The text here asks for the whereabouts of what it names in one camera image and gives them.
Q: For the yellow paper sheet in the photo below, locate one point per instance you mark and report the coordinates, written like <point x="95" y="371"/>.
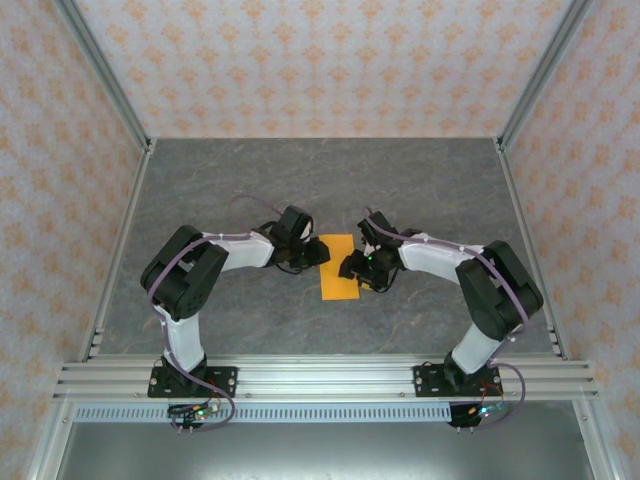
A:
<point x="337" y="290"/>

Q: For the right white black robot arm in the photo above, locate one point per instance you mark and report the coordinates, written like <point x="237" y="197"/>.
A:
<point x="475" y="345"/>

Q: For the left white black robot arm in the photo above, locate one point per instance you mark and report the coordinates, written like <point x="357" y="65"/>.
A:
<point x="182" y="345"/>

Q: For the aluminium mounting beam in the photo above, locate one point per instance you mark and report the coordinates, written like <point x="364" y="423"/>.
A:
<point x="325" y="377"/>

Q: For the grey metal panel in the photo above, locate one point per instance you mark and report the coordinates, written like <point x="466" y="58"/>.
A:
<point x="325" y="455"/>

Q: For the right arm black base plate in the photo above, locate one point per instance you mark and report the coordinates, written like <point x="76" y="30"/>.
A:
<point x="425" y="382"/>

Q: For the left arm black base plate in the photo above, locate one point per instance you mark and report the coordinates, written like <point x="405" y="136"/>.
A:
<point x="225" y="382"/>

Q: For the aluminium table side rail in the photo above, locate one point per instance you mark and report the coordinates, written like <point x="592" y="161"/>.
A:
<point x="517" y="200"/>
<point x="131" y="200"/>

